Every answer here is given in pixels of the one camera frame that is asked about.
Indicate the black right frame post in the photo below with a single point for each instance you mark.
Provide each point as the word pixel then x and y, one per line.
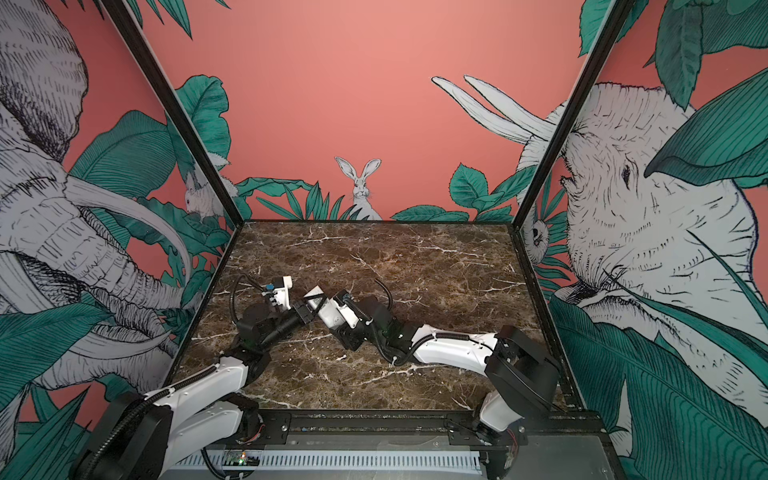
pixel 609 31

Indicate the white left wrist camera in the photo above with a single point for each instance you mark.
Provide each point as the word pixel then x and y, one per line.
pixel 277 293

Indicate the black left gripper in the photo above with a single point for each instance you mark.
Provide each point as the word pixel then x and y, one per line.
pixel 306 315

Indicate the white ventilated strip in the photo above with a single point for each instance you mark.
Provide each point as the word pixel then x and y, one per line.
pixel 360 460

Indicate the black front mounting rail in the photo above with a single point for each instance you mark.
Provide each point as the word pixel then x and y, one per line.
pixel 459 427

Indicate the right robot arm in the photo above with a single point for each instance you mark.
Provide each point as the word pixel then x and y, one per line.
pixel 523 375

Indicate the black frame post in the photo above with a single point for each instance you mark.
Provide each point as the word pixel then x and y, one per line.
pixel 609 31
pixel 125 23

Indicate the white remote control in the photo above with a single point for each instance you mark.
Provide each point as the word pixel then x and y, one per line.
pixel 328 313

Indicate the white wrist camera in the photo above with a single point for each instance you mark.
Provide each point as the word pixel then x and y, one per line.
pixel 277 293
pixel 343 302

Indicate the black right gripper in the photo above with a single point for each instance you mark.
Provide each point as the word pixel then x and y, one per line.
pixel 347 335

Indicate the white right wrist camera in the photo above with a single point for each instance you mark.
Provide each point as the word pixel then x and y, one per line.
pixel 343 302

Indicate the small circuit board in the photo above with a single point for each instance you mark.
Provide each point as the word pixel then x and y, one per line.
pixel 241 459

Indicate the black left frame post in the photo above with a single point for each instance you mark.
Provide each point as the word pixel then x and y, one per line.
pixel 125 23

